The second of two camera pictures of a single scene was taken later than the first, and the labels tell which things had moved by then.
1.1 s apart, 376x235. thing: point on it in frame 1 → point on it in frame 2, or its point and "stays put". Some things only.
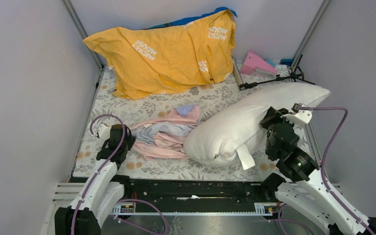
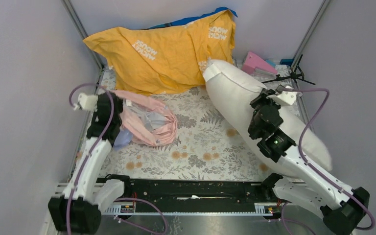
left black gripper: [130, 140] → [120, 103]
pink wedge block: [253, 61] stays put
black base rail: [182, 196] stays put
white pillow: [235, 135] → [233, 88]
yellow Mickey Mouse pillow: [141, 62] stays put
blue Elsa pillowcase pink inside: [165, 138] → [145, 121]
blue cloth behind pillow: [181, 21] stays put
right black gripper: [272, 114] → [262, 97]
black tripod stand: [296, 73] stays put
